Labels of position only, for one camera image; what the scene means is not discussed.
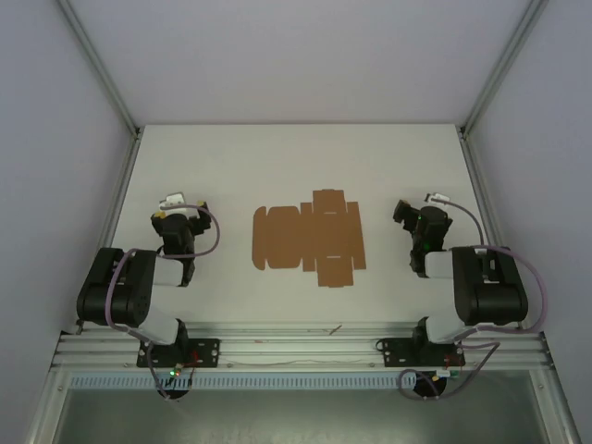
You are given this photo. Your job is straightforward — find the brown cardboard box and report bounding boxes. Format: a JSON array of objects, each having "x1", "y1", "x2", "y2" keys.
[{"x1": 252, "y1": 189, "x2": 367, "y2": 289}]

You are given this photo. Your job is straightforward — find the grey metal panel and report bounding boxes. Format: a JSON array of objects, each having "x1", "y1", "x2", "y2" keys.
[{"x1": 27, "y1": 369, "x2": 580, "y2": 444}]

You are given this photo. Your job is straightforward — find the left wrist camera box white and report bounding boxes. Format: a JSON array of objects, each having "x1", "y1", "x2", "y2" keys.
[{"x1": 158, "y1": 191, "x2": 187, "y2": 210}]

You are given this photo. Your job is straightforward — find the aluminium side rail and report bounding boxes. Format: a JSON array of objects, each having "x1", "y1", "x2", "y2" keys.
[
  {"x1": 457, "y1": 131, "x2": 528, "y2": 332},
  {"x1": 73, "y1": 133, "x2": 142, "y2": 335}
]

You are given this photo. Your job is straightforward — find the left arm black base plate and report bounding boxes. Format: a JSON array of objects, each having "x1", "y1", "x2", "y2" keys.
[{"x1": 136, "y1": 338, "x2": 221, "y2": 369}]

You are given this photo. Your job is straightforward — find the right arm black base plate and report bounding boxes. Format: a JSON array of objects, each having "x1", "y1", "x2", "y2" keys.
[{"x1": 376, "y1": 336, "x2": 466, "y2": 369}]

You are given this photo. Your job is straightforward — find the aluminium frame post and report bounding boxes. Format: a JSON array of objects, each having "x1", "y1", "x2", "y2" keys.
[
  {"x1": 57, "y1": 0, "x2": 142, "y2": 139},
  {"x1": 459, "y1": 0, "x2": 550, "y2": 136}
]

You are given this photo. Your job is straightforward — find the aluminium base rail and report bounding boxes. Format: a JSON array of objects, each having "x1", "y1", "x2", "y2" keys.
[{"x1": 51, "y1": 322, "x2": 554, "y2": 372}]

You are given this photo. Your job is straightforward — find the slotted grey cable duct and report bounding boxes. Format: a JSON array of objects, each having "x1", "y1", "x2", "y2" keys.
[{"x1": 68, "y1": 373, "x2": 468, "y2": 391}]

